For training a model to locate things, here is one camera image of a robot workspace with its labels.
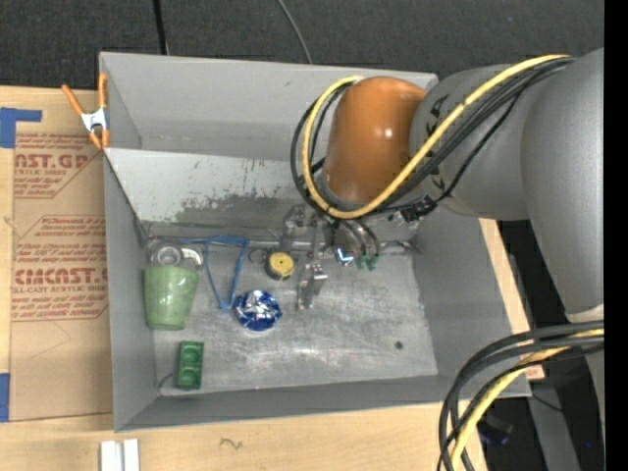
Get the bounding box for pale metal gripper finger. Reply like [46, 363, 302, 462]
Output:
[295, 268, 313, 312]
[308, 261, 330, 308]

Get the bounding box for yellow round disc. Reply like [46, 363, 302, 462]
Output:
[264, 251, 296, 282]

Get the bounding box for grey metal bin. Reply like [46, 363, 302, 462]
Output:
[97, 50, 534, 434]

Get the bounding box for blue and silver foil ball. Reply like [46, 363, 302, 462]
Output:
[232, 288, 284, 334]

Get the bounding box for dark green flat block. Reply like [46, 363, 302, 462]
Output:
[175, 340, 206, 392]

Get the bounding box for pale green cup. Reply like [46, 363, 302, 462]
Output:
[142, 265, 200, 333]

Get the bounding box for clear glass thing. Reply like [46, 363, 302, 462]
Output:
[149, 244, 205, 270]

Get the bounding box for brown cardboard board red print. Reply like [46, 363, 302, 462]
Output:
[0, 84, 116, 424]

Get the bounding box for thin blue cord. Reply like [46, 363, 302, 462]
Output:
[146, 235, 251, 312]

